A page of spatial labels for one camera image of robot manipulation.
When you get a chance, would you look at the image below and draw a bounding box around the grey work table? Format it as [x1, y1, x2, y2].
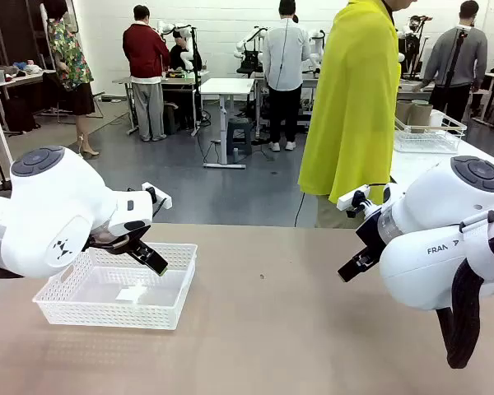
[111, 69, 212, 137]

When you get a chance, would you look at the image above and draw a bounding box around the person in red sweater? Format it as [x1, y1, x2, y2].
[122, 4, 171, 142]

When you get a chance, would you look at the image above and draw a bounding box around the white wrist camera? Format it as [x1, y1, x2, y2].
[337, 184, 375, 219]
[141, 181, 174, 216]

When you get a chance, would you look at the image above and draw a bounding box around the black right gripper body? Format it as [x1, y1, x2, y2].
[355, 207, 391, 257]

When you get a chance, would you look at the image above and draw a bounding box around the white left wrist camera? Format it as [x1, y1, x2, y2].
[141, 181, 174, 216]

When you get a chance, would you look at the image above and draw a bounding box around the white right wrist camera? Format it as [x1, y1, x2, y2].
[337, 184, 375, 219]

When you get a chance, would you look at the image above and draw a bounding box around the white wire dish rack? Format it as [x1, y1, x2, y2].
[393, 108, 468, 156]

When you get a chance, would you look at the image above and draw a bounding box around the black arm cable sleeve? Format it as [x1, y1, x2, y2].
[0, 259, 26, 281]
[435, 229, 494, 369]

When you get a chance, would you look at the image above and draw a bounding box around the person in floral shirt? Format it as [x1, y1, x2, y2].
[44, 0, 101, 160]

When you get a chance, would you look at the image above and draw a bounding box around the person in yellow cape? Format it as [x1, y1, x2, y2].
[298, 0, 401, 230]

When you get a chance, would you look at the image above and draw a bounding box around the white side table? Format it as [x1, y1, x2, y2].
[389, 108, 494, 195]

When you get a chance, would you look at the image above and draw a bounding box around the person in white shirt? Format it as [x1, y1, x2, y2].
[262, 0, 313, 153]

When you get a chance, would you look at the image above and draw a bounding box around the black camera tripod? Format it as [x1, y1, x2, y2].
[441, 26, 469, 90]

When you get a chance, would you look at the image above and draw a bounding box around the white perforated plastic basket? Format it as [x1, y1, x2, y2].
[32, 242, 198, 331]

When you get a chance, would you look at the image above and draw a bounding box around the grey plastic stool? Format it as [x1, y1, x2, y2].
[226, 117, 254, 157]

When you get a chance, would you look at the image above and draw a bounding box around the person in grey sweater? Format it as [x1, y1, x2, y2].
[420, 0, 489, 125]

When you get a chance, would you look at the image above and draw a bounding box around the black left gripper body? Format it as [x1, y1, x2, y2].
[86, 221, 153, 253]

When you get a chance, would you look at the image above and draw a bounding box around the black right arm cable sleeve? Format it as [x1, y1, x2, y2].
[435, 229, 494, 369]

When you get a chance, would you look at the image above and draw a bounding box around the black floor cable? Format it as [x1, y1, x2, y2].
[293, 190, 307, 228]

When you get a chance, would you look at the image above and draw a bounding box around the black left arm cable sleeve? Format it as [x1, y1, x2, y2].
[0, 259, 26, 281]

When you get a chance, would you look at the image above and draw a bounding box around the white standing desk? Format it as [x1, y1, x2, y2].
[198, 77, 257, 170]

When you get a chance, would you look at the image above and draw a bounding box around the white paper label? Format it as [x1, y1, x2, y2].
[115, 286, 147, 305]

